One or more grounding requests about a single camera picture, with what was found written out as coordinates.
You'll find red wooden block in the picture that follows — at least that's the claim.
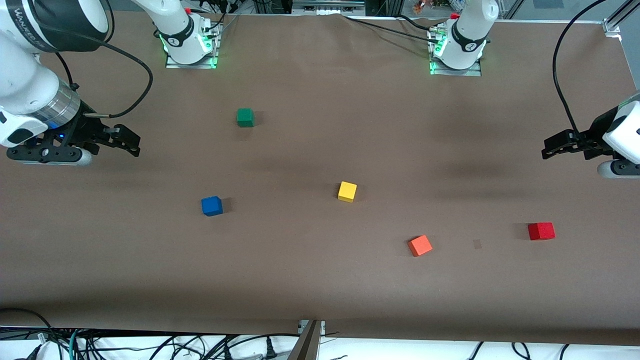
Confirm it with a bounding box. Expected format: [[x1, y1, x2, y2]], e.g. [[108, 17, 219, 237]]
[[527, 222, 556, 241]]

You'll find blue wooden block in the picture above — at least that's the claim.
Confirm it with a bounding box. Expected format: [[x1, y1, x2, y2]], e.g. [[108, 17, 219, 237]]
[[201, 195, 224, 217]]

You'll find orange wooden block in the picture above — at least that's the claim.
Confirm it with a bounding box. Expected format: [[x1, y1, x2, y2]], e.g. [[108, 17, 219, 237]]
[[407, 234, 434, 258]]

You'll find yellow wooden block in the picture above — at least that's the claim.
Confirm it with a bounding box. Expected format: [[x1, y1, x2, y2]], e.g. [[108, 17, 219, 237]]
[[337, 181, 358, 203]]

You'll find brown table cover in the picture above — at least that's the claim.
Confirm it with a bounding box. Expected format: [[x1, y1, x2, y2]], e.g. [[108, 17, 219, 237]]
[[0, 10, 640, 347]]

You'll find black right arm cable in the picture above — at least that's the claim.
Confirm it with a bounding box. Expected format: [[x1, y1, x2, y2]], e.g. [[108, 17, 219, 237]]
[[52, 37, 154, 120]]

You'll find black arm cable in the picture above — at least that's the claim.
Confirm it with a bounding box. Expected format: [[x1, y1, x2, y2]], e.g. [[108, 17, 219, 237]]
[[52, 37, 154, 120], [551, 0, 609, 142]]

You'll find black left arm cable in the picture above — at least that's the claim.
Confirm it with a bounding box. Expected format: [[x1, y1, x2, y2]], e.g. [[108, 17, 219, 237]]
[[551, 0, 609, 142]]

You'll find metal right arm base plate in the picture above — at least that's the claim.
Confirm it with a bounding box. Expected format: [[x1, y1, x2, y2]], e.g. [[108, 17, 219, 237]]
[[164, 22, 221, 70]]

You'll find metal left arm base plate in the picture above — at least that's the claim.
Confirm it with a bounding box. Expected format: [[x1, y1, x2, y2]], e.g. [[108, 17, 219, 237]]
[[428, 27, 484, 77]]

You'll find aluminium frame corner bracket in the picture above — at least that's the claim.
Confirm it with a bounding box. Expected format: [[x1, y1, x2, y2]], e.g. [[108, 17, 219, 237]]
[[602, 0, 640, 37]]

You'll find black arched cable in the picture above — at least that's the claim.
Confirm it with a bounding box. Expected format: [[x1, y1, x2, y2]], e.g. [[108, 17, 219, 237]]
[[0, 308, 54, 342]]

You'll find black cable across table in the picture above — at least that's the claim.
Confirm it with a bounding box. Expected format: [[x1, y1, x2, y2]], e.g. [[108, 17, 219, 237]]
[[342, 15, 442, 45]]

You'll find aluminium frame rail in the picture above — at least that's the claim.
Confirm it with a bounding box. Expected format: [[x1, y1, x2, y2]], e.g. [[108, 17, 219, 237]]
[[292, 0, 366, 16]]

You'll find grey metal post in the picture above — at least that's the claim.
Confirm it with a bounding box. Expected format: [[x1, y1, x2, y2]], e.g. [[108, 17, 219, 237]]
[[287, 319, 326, 360]]

